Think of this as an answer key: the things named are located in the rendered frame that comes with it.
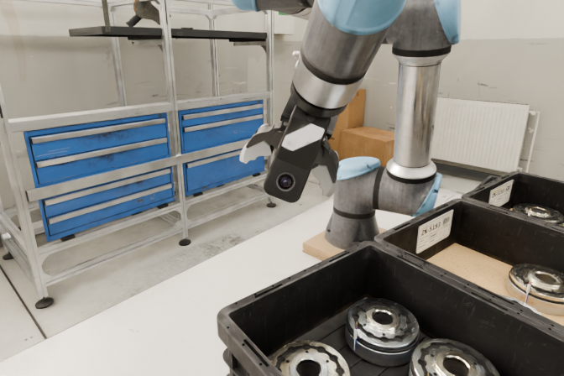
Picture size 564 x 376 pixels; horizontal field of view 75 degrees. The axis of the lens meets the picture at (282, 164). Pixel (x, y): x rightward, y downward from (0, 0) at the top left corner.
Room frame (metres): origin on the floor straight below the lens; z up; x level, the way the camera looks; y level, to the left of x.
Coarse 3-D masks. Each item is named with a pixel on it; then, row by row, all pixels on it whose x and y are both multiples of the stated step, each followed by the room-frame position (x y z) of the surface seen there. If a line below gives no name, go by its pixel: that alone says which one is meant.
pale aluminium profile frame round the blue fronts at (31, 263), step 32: (32, 0) 2.28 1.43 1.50; (64, 0) 2.41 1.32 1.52; (96, 0) 2.54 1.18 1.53; (128, 0) 2.42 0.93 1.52; (160, 0) 2.15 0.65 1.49; (192, 0) 2.30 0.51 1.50; (224, 0) 2.47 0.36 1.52; (0, 96) 1.56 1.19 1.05; (0, 128) 1.54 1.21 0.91; (160, 160) 2.06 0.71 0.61; (32, 192) 1.57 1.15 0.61; (64, 192) 1.67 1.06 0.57; (224, 192) 2.41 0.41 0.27; (0, 224) 1.98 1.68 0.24; (32, 224) 1.60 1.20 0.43; (128, 224) 1.90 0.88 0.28; (192, 224) 2.22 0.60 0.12; (32, 256) 1.55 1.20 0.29; (96, 256) 1.79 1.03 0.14
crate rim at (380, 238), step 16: (448, 208) 0.69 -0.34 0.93; (480, 208) 0.69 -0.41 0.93; (400, 224) 0.61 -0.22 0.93; (416, 224) 0.62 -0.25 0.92; (528, 224) 0.62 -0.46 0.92; (544, 224) 0.61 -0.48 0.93; (384, 240) 0.56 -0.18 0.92; (416, 256) 0.50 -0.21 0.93; (448, 272) 0.46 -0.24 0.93; (480, 288) 0.42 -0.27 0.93; (512, 304) 0.39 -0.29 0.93; (544, 320) 0.36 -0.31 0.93
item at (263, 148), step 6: (246, 144) 0.52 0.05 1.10; (258, 144) 0.50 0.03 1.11; (264, 144) 0.49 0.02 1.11; (246, 150) 0.52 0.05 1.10; (252, 150) 0.51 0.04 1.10; (258, 150) 0.51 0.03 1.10; (264, 150) 0.50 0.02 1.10; (270, 150) 0.50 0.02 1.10; (240, 156) 0.55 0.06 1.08; (246, 156) 0.53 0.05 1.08; (252, 156) 0.52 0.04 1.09; (246, 162) 0.54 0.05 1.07
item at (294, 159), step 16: (304, 112) 0.43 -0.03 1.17; (288, 128) 0.42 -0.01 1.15; (304, 128) 0.42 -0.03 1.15; (320, 128) 0.42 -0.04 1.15; (288, 144) 0.41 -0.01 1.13; (304, 144) 0.41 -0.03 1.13; (320, 144) 0.41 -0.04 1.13; (288, 160) 0.40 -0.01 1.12; (304, 160) 0.41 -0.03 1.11; (272, 176) 0.40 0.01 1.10; (288, 176) 0.40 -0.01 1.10; (304, 176) 0.40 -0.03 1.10; (272, 192) 0.39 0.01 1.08; (288, 192) 0.39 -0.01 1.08
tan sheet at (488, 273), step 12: (444, 252) 0.68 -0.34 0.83; (456, 252) 0.68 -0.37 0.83; (468, 252) 0.68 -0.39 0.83; (444, 264) 0.63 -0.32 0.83; (456, 264) 0.63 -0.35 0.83; (468, 264) 0.63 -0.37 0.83; (480, 264) 0.63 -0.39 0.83; (492, 264) 0.63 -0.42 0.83; (504, 264) 0.63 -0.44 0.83; (468, 276) 0.59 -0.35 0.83; (480, 276) 0.59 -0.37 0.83; (492, 276) 0.59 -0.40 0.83; (504, 276) 0.59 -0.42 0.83; (492, 288) 0.56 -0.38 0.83; (504, 288) 0.56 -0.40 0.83; (540, 312) 0.50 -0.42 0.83
